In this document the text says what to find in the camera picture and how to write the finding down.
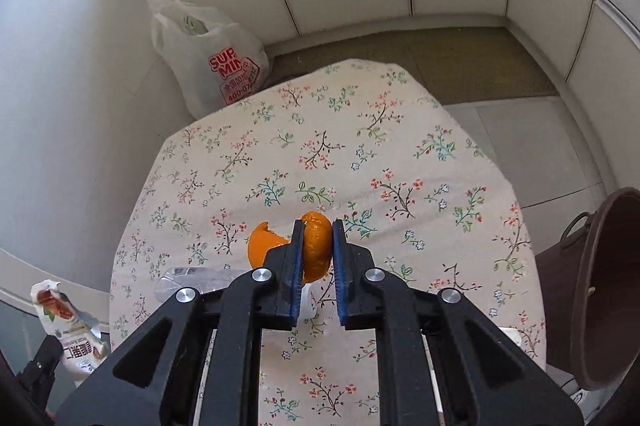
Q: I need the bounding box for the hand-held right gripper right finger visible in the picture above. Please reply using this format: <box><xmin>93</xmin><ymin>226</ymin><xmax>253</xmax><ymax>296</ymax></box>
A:
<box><xmin>332</xmin><ymin>220</ymin><xmax>584</xmax><ymax>426</ymax></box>

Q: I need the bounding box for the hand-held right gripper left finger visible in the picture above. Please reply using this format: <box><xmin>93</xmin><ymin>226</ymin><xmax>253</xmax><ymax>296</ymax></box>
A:
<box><xmin>57</xmin><ymin>220</ymin><xmax>305</xmax><ymax>426</ymax></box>

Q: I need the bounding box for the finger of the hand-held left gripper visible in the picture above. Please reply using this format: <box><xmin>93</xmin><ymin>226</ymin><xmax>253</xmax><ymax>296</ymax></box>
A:
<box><xmin>16</xmin><ymin>335</ymin><xmax>64</xmax><ymax>411</ymax></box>

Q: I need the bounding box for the large orange peel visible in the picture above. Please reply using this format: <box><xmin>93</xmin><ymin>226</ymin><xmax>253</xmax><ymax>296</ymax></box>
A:
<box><xmin>247</xmin><ymin>211</ymin><xmax>335</xmax><ymax>283</ymax></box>

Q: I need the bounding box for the white nut snack packet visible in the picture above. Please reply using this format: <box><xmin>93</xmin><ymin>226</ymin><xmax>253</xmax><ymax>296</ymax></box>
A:
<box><xmin>31</xmin><ymin>279</ymin><xmax>112</xmax><ymax>383</ymax></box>

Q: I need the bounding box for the brown trash bin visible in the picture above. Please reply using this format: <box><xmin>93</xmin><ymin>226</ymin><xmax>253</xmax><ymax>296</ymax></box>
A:
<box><xmin>537</xmin><ymin>187</ymin><xmax>640</xmax><ymax>392</ymax></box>

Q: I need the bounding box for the crushed clear plastic bottle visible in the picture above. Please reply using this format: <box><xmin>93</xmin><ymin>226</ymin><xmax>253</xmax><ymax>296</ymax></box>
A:
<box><xmin>154</xmin><ymin>265</ymin><xmax>321</xmax><ymax>322</ymax></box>

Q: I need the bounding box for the floral tablecloth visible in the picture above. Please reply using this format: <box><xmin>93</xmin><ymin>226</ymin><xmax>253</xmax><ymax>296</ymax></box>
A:
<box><xmin>109</xmin><ymin>59</ymin><xmax>547</xmax><ymax>426</ymax></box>

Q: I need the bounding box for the white plastic shopping bag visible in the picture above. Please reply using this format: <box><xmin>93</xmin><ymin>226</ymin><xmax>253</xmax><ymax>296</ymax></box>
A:
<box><xmin>148</xmin><ymin>0</ymin><xmax>271</xmax><ymax>119</ymax></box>

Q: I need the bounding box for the olive floor mat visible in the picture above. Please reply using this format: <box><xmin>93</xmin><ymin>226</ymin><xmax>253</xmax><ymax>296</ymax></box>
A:
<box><xmin>265</xmin><ymin>25</ymin><xmax>562</xmax><ymax>108</ymax></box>

